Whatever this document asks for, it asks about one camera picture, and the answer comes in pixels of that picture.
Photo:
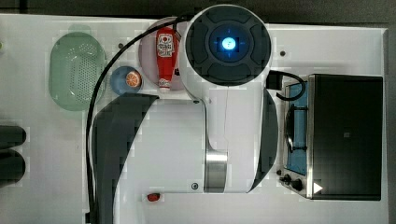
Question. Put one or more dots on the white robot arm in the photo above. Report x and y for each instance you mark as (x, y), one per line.
(218, 136)

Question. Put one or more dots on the red ketchup bottle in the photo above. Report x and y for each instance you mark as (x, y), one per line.
(166, 55)

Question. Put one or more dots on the orange slice toy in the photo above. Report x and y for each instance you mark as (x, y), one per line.
(133, 79)

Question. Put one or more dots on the pink round plate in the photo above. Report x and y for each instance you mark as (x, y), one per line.
(147, 56)

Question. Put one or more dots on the blue bowl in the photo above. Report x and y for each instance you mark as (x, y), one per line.
(117, 81)

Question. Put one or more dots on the small red toy fruit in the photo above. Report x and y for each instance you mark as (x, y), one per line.
(153, 197)

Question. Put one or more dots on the green perforated colander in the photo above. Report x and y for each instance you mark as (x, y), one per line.
(77, 60)

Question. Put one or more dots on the black toaster oven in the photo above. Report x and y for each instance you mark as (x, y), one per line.
(333, 137)

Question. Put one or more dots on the upper black cylinder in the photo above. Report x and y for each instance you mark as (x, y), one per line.
(11, 136)

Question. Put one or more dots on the black cylinder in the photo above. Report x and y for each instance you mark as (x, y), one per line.
(12, 167)
(11, 136)

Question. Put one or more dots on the lower black cylinder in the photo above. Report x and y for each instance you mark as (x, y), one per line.
(12, 167)

